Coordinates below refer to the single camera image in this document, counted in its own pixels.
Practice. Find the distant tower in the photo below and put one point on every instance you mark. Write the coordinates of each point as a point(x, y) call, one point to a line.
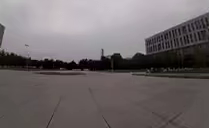
point(102, 53)

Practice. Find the long row of dark trees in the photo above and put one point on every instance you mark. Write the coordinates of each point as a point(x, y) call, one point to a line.
point(75, 64)

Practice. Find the grey paved plaza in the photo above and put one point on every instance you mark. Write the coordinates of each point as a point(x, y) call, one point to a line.
point(108, 100)

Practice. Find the low round platform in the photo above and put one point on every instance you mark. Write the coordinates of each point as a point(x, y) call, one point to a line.
point(60, 73)

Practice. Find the raised grass strip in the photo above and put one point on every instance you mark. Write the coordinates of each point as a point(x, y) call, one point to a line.
point(178, 75)

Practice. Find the lamp pole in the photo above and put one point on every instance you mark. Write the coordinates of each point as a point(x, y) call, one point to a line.
point(27, 56)

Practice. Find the white building with window rows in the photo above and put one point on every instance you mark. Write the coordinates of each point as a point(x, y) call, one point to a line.
point(185, 36)

